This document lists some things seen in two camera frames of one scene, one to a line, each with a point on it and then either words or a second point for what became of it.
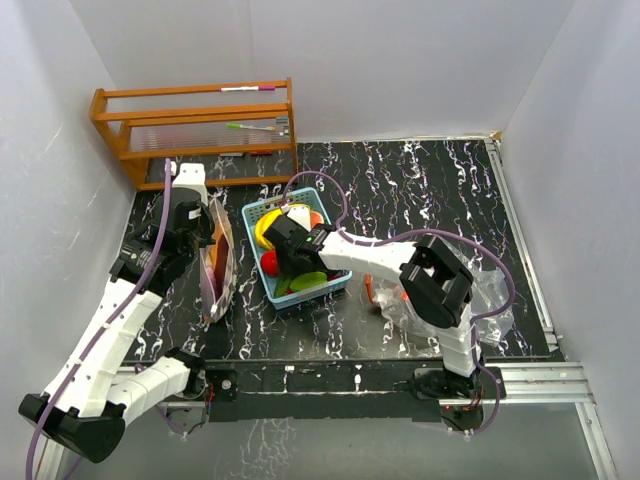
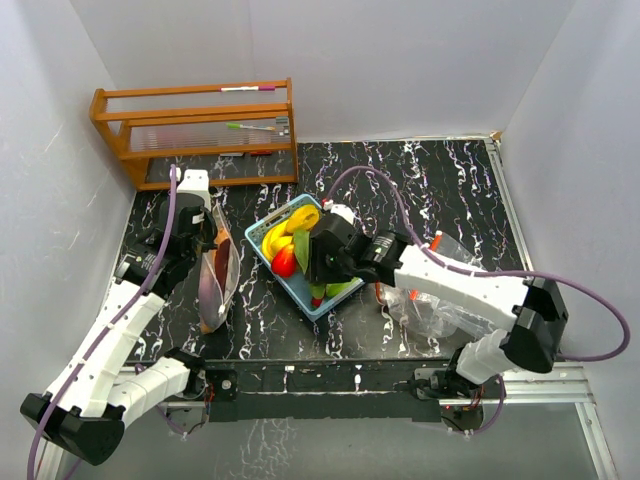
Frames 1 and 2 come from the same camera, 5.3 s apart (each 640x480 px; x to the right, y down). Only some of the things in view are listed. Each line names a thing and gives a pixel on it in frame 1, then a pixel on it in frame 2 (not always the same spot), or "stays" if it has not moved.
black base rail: x=324 y=389 stays
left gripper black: x=206 y=216 stays
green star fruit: x=282 y=286 → x=329 y=290
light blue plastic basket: x=254 y=211 → x=296 y=285
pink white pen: x=246 y=88 stays
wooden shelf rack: x=242 y=134 stays
